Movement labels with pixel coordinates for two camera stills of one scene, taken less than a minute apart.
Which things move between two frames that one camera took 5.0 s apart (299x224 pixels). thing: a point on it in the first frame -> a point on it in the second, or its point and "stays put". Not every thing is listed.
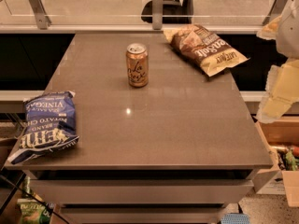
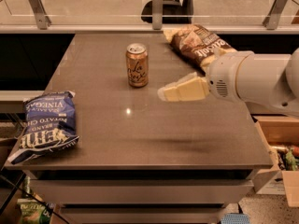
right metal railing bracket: [277, 9] stays put
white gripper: [290, 35] -> [222, 75]
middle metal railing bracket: [157, 7] stays put
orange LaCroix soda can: [136, 59] stays put
